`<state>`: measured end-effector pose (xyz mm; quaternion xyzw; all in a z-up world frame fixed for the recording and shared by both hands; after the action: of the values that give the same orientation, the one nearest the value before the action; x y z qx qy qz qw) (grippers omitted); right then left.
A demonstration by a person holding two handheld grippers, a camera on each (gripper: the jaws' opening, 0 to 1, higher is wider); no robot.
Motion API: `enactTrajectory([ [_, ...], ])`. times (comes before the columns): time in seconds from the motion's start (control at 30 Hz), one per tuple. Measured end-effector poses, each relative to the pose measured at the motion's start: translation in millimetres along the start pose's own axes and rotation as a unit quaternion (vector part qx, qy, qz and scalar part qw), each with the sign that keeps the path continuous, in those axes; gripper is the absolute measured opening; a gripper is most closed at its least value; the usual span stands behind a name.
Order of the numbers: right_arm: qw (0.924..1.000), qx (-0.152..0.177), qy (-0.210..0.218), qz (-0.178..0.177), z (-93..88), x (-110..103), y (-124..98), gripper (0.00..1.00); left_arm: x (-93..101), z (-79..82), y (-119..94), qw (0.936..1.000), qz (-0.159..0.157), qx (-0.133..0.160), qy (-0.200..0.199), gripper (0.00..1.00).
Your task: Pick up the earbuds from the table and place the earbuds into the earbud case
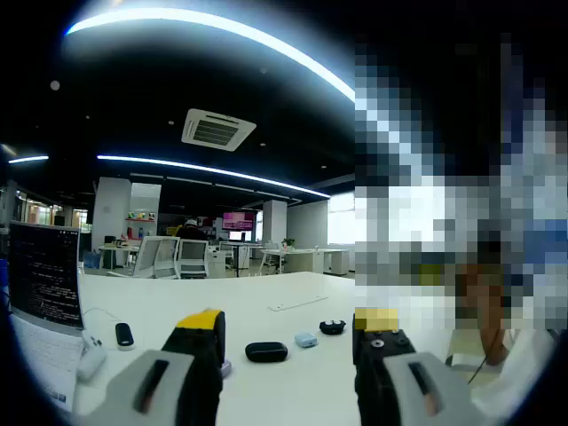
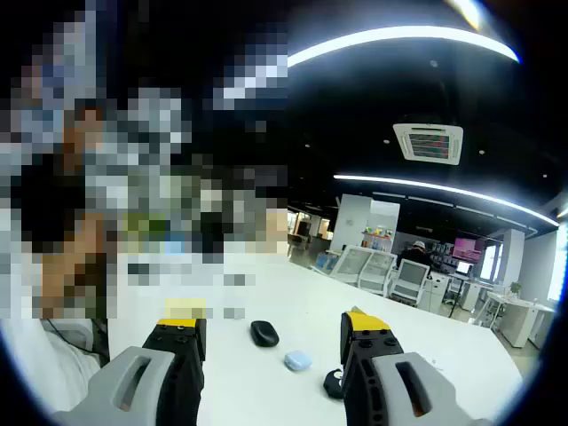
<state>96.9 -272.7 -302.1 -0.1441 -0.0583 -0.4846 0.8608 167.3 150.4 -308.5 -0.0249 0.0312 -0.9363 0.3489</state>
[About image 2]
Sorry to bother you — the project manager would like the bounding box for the white office desk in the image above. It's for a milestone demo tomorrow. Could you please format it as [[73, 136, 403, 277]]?
[[478, 290, 556, 351]]

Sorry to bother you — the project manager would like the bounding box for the light blue earbud case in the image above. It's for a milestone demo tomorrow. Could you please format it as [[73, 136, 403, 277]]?
[[283, 350, 313, 370]]

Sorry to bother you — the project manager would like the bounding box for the white square pillar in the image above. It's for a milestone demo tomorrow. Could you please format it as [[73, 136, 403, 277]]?
[[330, 193, 400, 256]]

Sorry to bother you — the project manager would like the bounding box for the pink wall screen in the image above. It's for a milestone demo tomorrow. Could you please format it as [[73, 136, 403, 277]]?
[[453, 237, 484, 263]]

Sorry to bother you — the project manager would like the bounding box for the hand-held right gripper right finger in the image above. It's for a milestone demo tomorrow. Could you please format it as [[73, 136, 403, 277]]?
[[340, 310, 489, 426]]

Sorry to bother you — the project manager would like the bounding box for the white table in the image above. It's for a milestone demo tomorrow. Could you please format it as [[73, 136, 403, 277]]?
[[106, 259, 525, 426]]

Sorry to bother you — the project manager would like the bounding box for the black googly-eyed earbud case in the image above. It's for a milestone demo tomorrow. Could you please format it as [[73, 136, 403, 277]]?
[[322, 367, 346, 400]]

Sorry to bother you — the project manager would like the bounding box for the black oval earbud case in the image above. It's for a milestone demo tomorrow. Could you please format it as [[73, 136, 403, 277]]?
[[250, 319, 280, 348]]

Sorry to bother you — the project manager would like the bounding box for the white mesh office chair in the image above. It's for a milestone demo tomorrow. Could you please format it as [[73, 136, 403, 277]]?
[[330, 245, 372, 285], [359, 250, 398, 296], [389, 259, 430, 308]]

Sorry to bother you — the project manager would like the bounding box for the long ceiling light strip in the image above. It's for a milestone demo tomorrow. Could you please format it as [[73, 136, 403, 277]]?
[[333, 173, 560, 227], [288, 25, 520, 67]]

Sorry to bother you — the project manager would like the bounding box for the person's white shirt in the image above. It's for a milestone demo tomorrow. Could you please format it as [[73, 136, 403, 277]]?
[[0, 317, 110, 418]]

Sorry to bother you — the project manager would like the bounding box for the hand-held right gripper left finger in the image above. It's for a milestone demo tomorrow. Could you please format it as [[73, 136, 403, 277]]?
[[52, 317, 208, 426]]

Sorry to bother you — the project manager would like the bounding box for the white ceiling air conditioner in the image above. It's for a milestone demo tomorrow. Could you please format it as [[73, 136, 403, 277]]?
[[392, 122, 465, 166]]

